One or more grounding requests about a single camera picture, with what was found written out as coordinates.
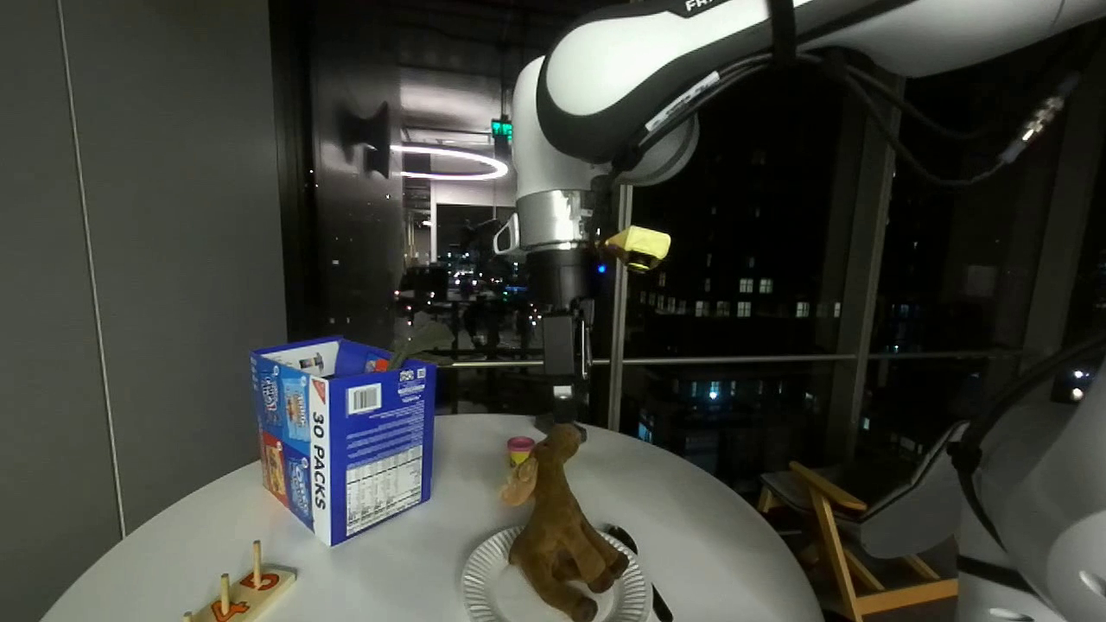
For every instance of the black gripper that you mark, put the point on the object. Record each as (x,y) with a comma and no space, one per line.
(561,312)

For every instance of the brown plush toy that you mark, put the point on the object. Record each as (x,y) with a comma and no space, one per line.
(559,521)

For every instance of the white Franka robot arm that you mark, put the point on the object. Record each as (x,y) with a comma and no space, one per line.
(712,46)

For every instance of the white paper plate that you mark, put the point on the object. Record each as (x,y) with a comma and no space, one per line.
(490,572)

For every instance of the blue cardboard box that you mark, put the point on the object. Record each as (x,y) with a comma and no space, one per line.
(367,449)

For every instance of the wooden lounge chair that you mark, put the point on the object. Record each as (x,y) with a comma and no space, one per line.
(847,565)

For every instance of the wooden peg board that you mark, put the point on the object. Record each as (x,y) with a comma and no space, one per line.
(248,589)

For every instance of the window frame post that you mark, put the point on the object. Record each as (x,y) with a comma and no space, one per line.
(620,345)

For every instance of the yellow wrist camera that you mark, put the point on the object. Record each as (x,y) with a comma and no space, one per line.
(636,246)

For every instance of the window horizontal rail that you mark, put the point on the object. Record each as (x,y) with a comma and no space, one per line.
(748,358)

